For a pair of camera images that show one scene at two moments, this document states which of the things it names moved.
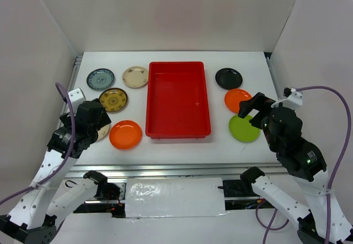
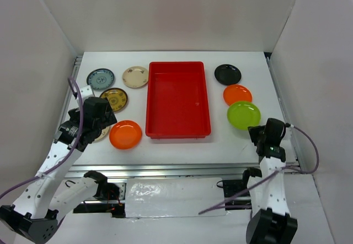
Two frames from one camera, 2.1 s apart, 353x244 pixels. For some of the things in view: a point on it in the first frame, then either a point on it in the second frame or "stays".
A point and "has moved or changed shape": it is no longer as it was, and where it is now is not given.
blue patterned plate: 100,79 stays
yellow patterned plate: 113,99 stays
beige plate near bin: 135,77 stays
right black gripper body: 268,135 -> 257,134
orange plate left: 125,135 stays
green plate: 241,129 has moved or changed shape
